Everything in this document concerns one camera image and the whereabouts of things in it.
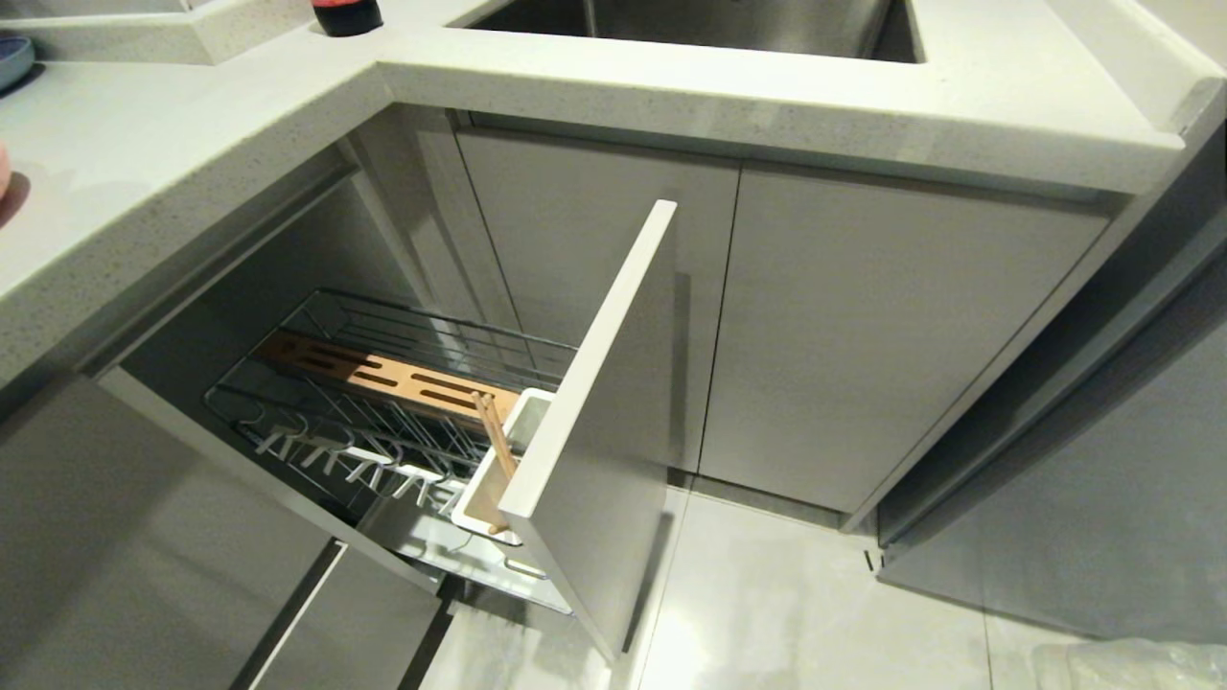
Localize white pull-out drawer front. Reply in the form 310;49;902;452
498;199;691;665

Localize grey cabinet door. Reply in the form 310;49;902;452
699;165;1113;516
456;128;742;472

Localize wooden chopstick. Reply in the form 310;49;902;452
471;391;509;534

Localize wooden spatula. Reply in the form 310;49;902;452
482;391;520;536

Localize white utensil holder box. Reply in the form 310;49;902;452
451;387;557;546

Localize wooden slotted knife block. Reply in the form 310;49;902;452
255;332;523;426

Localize white stone countertop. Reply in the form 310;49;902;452
0;0;1227;389

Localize stainless steel sink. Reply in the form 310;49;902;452
458;0;927;65

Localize black and red bottle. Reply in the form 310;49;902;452
312;0;384;38

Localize grey appliance panel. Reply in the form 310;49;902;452
877;206;1227;645

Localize grey lower drawer front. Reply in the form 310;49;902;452
0;374;444;690

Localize blue bowl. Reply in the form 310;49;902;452
0;36;36;94

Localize pull-out wire dish rack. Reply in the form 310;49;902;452
203;288;579;616

